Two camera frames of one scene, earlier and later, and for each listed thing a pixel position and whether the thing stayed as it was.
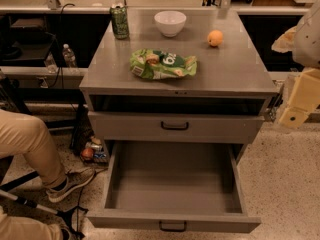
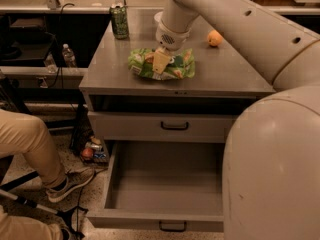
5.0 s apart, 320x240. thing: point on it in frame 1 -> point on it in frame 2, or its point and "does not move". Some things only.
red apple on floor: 87,153 does not move
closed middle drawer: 107,127 does not move
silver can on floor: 97,147 does not move
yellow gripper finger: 304,98 -> 167,40
